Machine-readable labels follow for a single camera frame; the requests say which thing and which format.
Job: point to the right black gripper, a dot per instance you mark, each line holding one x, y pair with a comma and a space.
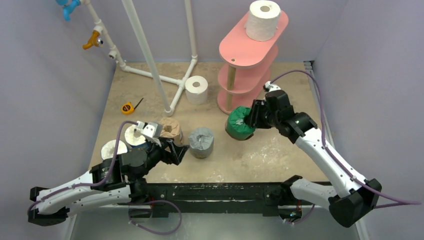
257, 112

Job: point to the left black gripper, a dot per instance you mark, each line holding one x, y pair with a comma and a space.
176, 152

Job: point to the green paper roll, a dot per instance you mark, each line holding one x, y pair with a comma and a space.
235, 125

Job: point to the white paper towel roll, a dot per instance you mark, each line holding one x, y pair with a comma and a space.
262, 20

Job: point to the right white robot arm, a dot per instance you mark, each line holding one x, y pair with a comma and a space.
350, 196

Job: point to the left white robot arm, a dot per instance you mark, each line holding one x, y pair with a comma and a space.
117, 180

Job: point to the pink three-tier shelf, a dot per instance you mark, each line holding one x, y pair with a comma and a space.
246, 65

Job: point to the brown wrapped paper roll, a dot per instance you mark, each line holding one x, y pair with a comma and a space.
171, 128

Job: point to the grey wrapped paper roll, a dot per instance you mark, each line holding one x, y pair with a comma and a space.
201, 142

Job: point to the yellow tape measure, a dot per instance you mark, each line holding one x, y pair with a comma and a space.
128, 108

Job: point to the white roll near pipes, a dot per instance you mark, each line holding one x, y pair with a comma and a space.
196, 90

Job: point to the white roll front left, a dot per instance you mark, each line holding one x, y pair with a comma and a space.
107, 150

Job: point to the orange pipe valve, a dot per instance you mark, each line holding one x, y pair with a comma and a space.
94, 41

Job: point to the blue pipe valve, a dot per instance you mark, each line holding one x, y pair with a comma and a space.
68, 6

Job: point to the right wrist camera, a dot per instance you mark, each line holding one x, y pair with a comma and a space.
270, 87

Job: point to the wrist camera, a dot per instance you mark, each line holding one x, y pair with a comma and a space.
270, 87
151, 131

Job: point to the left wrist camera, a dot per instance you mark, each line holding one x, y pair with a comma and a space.
151, 131

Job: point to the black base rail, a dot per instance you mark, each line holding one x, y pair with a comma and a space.
270, 199

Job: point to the white pvc pipe frame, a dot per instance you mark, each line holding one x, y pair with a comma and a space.
169, 106

